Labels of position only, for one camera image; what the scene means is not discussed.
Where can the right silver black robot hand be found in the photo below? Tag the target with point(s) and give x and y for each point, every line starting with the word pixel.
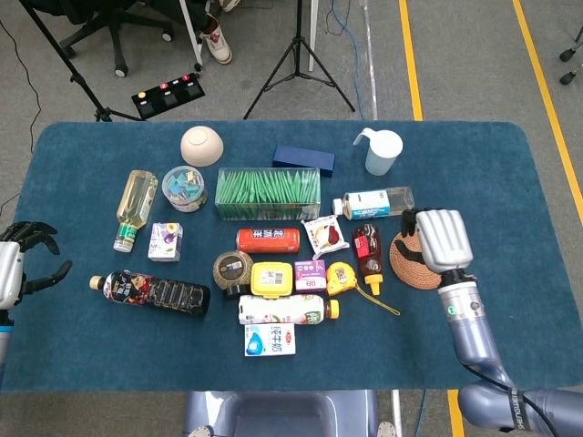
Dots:
pixel 444 241

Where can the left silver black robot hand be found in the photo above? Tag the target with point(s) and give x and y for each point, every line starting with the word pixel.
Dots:
pixel 9 273

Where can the yellow tape measure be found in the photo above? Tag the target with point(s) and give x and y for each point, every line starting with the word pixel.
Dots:
pixel 340 277

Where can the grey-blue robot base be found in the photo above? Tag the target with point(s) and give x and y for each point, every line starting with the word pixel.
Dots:
pixel 282 414

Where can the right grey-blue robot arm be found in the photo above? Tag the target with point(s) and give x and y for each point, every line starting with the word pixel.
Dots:
pixel 469 328

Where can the round woven rattan coaster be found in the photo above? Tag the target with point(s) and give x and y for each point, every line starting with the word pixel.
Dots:
pixel 410 273

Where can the honey bottle yellow nozzle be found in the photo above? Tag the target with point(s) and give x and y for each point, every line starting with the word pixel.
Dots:
pixel 366 250

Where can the clear bottle blue label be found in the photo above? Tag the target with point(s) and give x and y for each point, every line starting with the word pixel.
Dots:
pixel 369 204

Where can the blue felt table cover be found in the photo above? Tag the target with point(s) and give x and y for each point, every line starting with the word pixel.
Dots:
pixel 501 318

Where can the light blue pitcher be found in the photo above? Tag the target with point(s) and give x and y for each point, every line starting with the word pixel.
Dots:
pixel 382 152

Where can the white snack packet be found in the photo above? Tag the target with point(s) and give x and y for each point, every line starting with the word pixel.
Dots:
pixel 325 236

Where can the small purple white carton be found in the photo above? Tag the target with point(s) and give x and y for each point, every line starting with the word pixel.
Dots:
pixel 310 275

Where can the dark drink bottle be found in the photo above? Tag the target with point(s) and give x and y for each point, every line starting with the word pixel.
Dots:
pixel 150 293

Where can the pale yellow liquid bottle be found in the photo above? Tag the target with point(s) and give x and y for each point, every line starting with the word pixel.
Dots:
pixel 136 200

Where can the purple white juice carton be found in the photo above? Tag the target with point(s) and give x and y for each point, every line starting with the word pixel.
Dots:
pixel 165 241

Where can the dark blue box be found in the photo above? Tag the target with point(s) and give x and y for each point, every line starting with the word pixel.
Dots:
pixel 303 157

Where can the red soda can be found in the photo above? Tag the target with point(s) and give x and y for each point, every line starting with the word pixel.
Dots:
pixel 268 240

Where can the yellow lidded plastic box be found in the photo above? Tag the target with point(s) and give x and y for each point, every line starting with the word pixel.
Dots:
pixel 271 278

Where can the clear box of green packets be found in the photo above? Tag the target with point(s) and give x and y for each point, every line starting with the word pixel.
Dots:
pixel 268 191

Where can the white drink bottle yellow cap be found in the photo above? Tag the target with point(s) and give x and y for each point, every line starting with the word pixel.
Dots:
pixel 273 309

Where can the clear round tub of clips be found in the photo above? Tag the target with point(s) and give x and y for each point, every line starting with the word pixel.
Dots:
pixel 183 189

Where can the white blue milk carton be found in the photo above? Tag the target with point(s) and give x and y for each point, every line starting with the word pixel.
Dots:
pixel 268 339

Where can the seed jar black lid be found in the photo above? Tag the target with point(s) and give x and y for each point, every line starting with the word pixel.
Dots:
pixel 228 268

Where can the wheeled stand legs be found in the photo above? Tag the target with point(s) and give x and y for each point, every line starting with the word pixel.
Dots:
pixel 566 55

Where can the black slanted light stand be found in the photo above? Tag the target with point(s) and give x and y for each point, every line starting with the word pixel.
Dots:
pixel 59 50

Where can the beige bowl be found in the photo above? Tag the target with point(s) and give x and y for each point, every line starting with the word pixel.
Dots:
pixel 201 145

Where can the black foot pedal box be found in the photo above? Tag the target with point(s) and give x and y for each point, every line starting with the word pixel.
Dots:
pixel 168 98

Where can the black tripod stand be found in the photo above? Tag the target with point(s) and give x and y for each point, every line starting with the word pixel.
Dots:
pixel 298 45

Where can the black office chair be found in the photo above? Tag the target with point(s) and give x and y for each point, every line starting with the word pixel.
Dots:
pixel 116 27

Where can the white sneaker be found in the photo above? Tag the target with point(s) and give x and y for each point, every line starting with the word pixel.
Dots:
pixel 230 3
pixel 217 43

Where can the white frame post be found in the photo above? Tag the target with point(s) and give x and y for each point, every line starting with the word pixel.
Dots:
pixel 191 32
pixel 313 36

